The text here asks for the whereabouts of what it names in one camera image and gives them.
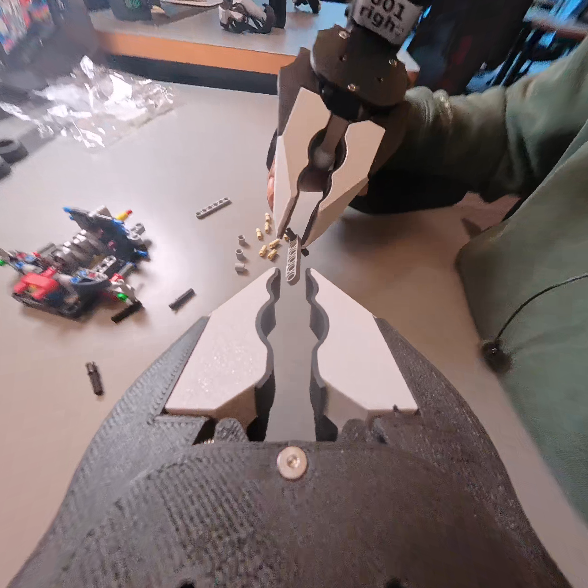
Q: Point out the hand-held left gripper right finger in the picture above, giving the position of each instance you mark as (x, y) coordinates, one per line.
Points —
(363, 367)

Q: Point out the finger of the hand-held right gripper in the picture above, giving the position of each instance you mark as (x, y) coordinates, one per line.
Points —
(296, 138)
(358, 156)

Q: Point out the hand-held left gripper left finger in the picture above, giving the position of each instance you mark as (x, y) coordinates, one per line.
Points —
(220, 363)

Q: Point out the grey lego beam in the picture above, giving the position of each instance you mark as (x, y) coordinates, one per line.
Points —
(292, 275)
(228, 200)

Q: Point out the person's right forearm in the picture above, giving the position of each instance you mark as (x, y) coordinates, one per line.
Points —
(459, 133)

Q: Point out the pile of tan lego pins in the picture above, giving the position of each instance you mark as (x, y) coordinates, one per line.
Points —
(262, 250)

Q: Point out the lego chassis assembly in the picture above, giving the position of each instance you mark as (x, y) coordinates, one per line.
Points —
(69, 262)

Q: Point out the person's right hand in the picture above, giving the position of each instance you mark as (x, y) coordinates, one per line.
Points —
(317, 181)

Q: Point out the white and black device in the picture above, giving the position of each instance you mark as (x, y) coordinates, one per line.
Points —
(243, 20)

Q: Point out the wood edged desk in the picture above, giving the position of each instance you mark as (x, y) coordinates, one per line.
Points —
(183, 25)

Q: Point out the crumpled clear plastic wrapper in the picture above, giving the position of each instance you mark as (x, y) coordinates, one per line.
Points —
(92, 101)

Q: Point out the black box with green lights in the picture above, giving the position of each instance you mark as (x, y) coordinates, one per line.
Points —
(131, 9)

